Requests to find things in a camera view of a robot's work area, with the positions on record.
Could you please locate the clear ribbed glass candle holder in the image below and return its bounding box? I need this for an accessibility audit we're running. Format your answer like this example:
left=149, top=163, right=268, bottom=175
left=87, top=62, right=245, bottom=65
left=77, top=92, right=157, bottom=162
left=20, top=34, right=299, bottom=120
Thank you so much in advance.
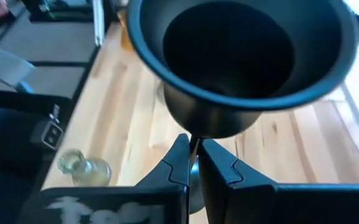
left=57, top=148, right=112, bottom=187

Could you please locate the grey flat panel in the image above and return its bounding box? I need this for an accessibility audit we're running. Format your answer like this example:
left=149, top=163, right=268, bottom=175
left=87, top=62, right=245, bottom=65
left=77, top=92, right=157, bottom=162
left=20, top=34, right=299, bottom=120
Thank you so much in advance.
left=0, top=43, right=35, bottom=88

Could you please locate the black floor equipment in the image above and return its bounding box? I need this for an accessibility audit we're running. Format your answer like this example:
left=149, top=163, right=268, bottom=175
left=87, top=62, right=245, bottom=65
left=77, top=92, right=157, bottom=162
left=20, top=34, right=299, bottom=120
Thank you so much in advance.
left=22, top=0, right=95, bottom=22

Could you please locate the dark blue seat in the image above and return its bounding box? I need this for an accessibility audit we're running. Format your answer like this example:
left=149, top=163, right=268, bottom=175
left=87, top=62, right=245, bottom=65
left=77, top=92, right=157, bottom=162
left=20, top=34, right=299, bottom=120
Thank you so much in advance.
left=0, top=82, right=74, bottom=224

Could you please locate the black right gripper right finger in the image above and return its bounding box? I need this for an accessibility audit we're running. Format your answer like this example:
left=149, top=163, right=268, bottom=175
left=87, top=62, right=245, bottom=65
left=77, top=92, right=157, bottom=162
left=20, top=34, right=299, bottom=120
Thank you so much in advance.
left=198, top=138, right=359, bottom=224

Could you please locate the short black candlestick holder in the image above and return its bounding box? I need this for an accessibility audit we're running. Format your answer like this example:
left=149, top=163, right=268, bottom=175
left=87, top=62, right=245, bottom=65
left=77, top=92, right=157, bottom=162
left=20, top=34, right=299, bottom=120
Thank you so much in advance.
left=126, top=0, right=359, bottom=215

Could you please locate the white post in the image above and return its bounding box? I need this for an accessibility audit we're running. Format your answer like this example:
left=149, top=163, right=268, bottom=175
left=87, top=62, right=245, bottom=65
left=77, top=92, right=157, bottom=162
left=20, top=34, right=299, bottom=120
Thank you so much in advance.
left=92, top=0, right=106, bottom=47

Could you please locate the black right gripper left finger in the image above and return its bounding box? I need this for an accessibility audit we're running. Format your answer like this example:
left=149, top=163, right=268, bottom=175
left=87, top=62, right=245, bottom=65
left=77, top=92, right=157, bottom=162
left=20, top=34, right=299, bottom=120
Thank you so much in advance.
left=17, top=133, right=191, bottom=224

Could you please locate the small grey camera box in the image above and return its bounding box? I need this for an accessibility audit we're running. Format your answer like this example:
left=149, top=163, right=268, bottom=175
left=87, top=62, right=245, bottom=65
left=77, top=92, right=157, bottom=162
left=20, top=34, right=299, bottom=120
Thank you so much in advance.
left=29, top=119, right=65, bottom=152

